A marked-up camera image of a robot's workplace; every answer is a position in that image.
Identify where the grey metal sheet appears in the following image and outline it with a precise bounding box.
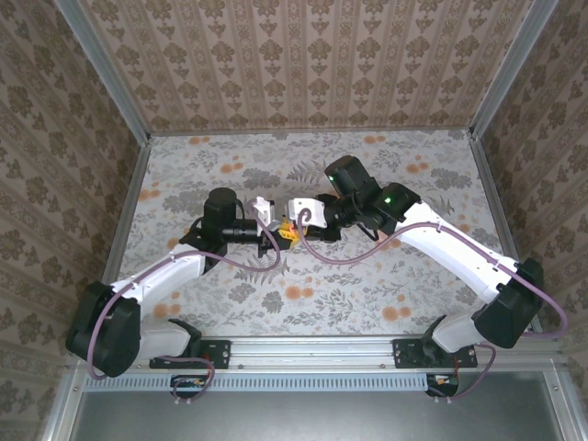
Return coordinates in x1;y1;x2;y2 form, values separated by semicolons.
68;390;569;441

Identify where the grey slotted cable duct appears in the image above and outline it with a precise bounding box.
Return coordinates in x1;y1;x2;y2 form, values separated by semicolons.
85;372;428;392

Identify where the black controller board with wires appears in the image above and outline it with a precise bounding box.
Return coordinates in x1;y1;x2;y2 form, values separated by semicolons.
170;374;209;397
425;372;460;397

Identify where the aluminium frame bar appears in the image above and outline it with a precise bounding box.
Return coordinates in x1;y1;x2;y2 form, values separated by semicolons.
544;370;588;441
43;371;86;441

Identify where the aluminium frame post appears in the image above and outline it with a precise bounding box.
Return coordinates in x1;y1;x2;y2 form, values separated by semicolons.
53;0;153;144
468;0;561;141

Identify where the aluminium table side rail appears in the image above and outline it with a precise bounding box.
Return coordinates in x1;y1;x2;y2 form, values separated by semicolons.
94;135;153;295
467;130;546;334

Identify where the thin aluminium table rail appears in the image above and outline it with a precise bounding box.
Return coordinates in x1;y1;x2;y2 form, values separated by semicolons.
147;128;474;138

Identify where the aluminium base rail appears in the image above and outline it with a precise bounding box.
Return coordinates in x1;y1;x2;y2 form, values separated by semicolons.
68;336;565;372

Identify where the floral patterned table cover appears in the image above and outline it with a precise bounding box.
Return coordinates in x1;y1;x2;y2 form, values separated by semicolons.
98;130;529;337

